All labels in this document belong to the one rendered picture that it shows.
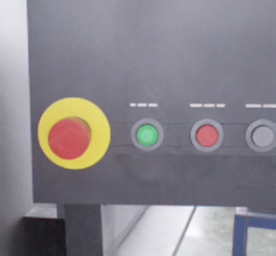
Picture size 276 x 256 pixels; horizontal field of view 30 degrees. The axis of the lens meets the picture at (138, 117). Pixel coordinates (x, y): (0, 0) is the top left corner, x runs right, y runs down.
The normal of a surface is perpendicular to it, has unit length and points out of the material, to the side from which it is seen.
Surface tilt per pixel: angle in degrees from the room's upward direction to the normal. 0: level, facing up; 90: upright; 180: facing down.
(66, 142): 90
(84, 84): 90
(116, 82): 90
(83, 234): 90
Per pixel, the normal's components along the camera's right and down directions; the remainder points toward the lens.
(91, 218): -0.26, 0.15
